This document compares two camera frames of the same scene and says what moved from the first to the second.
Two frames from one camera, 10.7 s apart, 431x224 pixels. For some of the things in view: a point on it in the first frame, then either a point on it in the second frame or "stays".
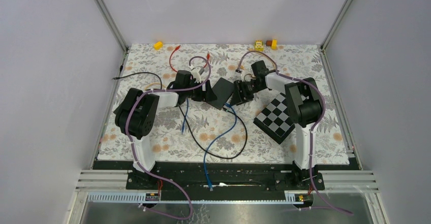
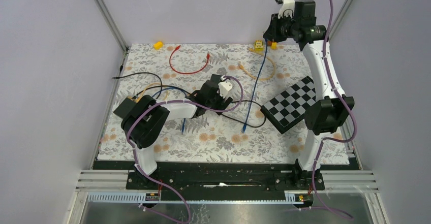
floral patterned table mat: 225,103 stays
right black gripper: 237,97 -> 272,34
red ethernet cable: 176,49 stays
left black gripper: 205,96 -> 219,106
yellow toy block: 158,45 stays
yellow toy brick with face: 258,45 stays
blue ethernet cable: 220,136 -> 245,125
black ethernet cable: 189,126 -> 222,114
